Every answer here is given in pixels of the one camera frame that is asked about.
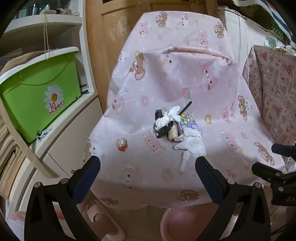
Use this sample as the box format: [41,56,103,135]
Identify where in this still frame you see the wooden door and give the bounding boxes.
[85,0,218,114]

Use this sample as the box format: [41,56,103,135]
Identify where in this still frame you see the red patterned cloth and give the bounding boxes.
[242,44,296,146]

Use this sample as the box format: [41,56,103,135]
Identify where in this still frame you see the white hanging string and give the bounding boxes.
[43,13,53,60]

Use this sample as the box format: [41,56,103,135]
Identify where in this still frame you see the green plastic storage box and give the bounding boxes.
[0,46,82,143]

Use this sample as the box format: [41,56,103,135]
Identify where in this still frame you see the pink bear print blanket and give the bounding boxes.
[84,11,286,209]

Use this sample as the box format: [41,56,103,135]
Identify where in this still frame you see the white cabinet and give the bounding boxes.
[217,6,288,77]

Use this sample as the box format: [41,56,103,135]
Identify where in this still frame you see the green lattice basket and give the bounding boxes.
[251,2,292,43]

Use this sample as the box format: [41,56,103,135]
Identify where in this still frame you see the colourful checked packet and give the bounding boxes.
[177,113,200,134]

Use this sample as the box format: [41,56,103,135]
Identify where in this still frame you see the white shelf unit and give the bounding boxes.
[0,16,107,232]

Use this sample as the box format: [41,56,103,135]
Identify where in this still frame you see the bent wooden strip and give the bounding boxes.
[0,103,55,179]

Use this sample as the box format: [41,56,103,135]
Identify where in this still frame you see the black strap device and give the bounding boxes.
[154,109,179,139]

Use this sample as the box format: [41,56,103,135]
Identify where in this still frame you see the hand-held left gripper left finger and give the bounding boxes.
[24,155,101,241]

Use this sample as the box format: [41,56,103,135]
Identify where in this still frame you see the small orange cup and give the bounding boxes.
[115,138,128,152]

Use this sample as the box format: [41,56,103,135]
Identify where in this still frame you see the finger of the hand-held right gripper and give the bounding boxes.
[252,162,296,187]
[271,143,296,161]

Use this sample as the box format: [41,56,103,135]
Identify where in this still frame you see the blue white striped cloth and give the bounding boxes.
[233,0,296,43]

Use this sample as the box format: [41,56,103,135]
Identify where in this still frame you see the large white tissue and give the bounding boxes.
[174,127,207,173]

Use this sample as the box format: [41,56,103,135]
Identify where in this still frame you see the black stick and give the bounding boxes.
[178,100,192,115]

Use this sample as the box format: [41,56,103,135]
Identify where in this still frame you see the cream paper roll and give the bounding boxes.
[167,124,184,142]

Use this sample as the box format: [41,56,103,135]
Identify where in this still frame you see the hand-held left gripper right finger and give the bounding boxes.
[195,156,271,241]

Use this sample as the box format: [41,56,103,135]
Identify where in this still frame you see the pink slipper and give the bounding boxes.
[85,200,127,241]

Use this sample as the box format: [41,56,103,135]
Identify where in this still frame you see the small white tissue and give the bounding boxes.
[155,105,181,131]

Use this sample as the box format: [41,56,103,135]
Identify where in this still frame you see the pink plastic bin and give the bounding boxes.
[160,202,246,241]

